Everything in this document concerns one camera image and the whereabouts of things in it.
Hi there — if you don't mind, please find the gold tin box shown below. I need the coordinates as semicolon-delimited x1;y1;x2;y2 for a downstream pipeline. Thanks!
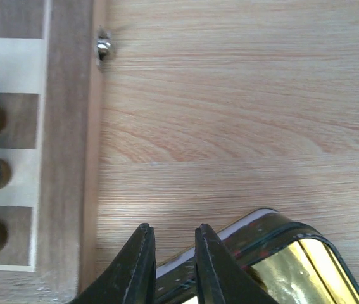
156;208;359;303

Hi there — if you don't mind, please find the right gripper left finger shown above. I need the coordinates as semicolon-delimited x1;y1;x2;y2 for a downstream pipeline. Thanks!
71;223;156;304

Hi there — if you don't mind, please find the wooden chess board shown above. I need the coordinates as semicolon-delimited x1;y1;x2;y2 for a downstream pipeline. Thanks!
0;1;112;303

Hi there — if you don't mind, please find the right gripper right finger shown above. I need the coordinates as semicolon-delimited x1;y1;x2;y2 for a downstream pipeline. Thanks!
194;224;276;304

